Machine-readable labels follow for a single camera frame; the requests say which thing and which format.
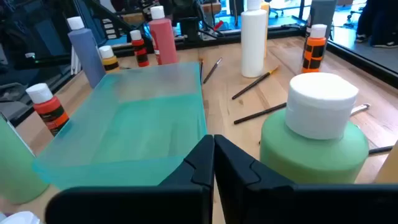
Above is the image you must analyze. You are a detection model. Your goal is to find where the teal translucent plastic bin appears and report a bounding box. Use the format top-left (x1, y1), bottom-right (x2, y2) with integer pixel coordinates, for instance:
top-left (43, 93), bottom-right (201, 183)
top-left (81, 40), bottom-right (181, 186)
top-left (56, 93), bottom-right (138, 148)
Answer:
top-left (32, 61), bottom-right (208, 190)

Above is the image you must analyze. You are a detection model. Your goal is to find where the long dark paintbrush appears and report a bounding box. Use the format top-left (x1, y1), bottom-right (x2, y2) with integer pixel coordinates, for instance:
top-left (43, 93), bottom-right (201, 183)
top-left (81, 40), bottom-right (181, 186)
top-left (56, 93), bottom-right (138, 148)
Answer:
top-left (233, 102), bottom-right (371, 126)

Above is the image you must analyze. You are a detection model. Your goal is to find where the small yellow paint bottle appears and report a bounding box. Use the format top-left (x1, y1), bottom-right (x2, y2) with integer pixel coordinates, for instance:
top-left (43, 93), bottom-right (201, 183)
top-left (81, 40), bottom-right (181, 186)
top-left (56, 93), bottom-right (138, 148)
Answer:
top-left (98, 45), bottom-right (121, 74)

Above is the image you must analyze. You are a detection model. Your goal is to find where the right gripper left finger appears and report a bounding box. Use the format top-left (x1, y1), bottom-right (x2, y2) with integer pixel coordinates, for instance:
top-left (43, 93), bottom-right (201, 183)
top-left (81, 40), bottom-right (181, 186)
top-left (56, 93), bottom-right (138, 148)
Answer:
top-left (44, 134), bottom-right (216, 224)

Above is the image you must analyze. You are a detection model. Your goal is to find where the small red paint bottle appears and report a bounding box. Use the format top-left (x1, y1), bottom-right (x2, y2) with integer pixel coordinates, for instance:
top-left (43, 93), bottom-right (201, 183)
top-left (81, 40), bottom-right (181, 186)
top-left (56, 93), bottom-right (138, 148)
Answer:
top-left (25, 82), bottom-right (71, 137)
top-left (301, 24), bottom-right (328, 74)
top-left (129, 29), bottom-right (150, 68)

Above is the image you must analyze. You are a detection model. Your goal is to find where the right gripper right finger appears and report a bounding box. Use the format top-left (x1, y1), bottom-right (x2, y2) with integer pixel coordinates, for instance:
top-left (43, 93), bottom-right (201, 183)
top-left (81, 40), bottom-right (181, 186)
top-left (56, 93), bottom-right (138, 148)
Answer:
top-left (213, 134), bottom-right (398, 224)

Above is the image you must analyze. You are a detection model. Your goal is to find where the large red paint bottle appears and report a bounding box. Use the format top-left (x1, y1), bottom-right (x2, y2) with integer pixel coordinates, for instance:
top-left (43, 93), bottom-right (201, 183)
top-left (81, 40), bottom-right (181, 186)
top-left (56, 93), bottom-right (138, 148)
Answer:
top-left (148, 5), bottom-right (179, 66)

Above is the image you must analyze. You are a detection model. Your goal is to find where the large white paint bottle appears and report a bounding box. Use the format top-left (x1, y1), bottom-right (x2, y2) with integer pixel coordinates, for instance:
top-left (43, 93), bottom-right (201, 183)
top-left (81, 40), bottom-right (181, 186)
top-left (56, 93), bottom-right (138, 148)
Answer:
top-left (240, 0), bottom-right (269, 78)

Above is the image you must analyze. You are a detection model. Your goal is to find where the large blue paint bottle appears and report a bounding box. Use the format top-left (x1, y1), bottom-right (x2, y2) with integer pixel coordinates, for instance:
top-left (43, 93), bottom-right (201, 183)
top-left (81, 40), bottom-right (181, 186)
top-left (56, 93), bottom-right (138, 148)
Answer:
top-left (66, 16), bottom-right (106, 90)

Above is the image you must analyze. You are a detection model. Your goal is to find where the yellow-tipped paintbrush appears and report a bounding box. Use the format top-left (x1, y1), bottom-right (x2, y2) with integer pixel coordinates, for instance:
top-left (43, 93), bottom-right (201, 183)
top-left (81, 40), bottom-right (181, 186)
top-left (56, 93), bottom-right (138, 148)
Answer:
top-left (231, 65), bottom-right (280, 101)

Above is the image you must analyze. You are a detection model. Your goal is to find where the large green paint bottle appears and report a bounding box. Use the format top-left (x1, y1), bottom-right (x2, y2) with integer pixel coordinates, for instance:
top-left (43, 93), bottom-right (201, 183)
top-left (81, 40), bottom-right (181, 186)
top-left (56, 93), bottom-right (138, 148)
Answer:
top-left (0, 113), bottom-right (50, 205)
top-left (259, 72), bottom-right (370, 185)

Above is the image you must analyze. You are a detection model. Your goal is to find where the person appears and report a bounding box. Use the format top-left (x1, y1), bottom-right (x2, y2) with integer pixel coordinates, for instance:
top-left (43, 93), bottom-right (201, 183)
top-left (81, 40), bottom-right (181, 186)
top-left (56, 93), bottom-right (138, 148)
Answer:
top-left (355, 0), bottom-right (398, 49)

